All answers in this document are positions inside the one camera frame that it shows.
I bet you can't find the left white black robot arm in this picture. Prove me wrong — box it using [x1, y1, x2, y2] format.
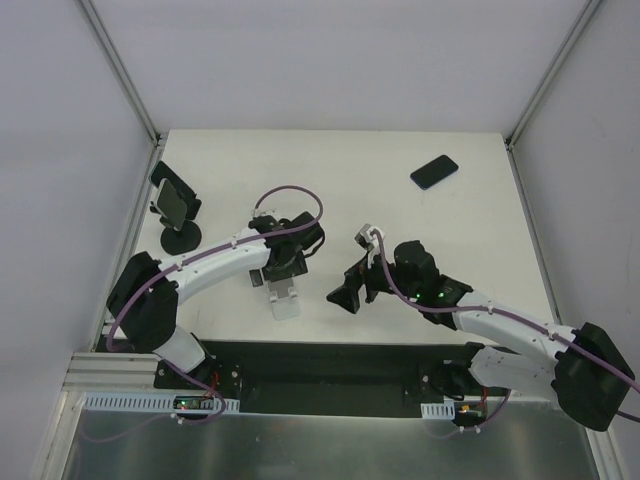
[106, 211, 325, 389]

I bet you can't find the black round-base phone holder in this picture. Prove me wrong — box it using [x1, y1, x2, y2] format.
[149, 202, 202, 255]

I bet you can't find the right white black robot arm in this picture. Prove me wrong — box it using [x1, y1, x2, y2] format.
[327, 240, 639, 431]

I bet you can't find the aluminium frame post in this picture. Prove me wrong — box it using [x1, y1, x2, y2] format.
[505, 0, 606, 151]
[74, 0, 161, 146]

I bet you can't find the black stand far left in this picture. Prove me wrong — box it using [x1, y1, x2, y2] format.
[185, 197, 202, 221]

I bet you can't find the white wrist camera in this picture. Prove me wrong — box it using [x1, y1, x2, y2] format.
[252, 208, 279, 219]
[354, 224, 385, 269]

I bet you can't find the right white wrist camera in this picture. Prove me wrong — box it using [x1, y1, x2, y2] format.
[354, 224, 385, 269]

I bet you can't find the right aluminium frame post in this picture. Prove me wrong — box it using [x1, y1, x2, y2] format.
[505, 0, 606, 151]

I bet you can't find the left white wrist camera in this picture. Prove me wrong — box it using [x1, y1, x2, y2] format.
[252, 208, 279, 219]

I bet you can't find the left aluminium frame post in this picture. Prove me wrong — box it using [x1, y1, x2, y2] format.
[74, 0, 161, 146]

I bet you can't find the blue phone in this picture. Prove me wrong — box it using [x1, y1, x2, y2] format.
[410, 155, 459, 190]

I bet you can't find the right white cable duct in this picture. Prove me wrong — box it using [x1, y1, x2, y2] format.
[420, 402, 456, 421]

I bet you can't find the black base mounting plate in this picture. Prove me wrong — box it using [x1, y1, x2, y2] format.
[97, 337, 534, 419]

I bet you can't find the white cable duct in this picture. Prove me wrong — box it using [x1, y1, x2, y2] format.
[420, 402, 456, 421]
[84, 392, 240, 415]

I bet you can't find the silver metal phone stand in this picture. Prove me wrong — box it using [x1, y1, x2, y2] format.
[267, 278, 301, 321]

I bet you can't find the left white cable duct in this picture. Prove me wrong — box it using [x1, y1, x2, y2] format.
[84, 392, 240, 415]

